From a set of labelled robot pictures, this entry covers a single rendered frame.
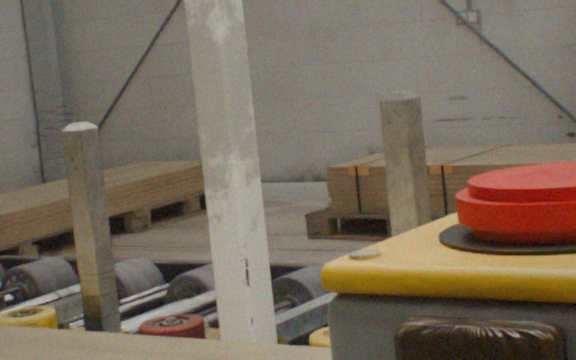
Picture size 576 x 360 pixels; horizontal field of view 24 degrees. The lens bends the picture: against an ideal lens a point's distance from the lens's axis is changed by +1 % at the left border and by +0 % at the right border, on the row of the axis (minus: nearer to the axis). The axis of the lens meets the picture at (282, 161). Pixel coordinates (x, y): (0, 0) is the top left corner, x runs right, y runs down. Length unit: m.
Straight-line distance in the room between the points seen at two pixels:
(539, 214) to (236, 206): 1.27
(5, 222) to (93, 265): 5.75
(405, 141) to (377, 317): 1.28
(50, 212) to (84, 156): 6.02
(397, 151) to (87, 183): 0.48
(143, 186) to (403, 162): 6.98
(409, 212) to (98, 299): 0.51
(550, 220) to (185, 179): 8.58
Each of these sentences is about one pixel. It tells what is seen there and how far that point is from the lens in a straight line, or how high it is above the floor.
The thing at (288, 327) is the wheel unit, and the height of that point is 0.84.
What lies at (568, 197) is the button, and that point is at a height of 1.23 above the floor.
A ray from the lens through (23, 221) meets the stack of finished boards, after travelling 7.69.
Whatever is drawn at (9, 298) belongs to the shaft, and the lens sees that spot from 2.48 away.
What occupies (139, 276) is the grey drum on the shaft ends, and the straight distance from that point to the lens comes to 2.38.
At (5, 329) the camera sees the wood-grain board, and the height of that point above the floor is 0.90.
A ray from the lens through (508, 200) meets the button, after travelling 0.25.
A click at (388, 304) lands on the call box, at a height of 1.21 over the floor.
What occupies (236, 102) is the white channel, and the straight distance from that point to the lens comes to 1.50.
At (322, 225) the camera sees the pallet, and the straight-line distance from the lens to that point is 7.40.
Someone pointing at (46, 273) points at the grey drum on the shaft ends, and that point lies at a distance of 2.50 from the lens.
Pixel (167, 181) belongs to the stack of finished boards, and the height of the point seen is 0.26.
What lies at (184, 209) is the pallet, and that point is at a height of 0.06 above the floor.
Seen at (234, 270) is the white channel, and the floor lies 0.98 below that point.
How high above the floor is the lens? 1.27
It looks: 6 degrees down
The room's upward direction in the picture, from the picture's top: 6 degrees counter-clockwise
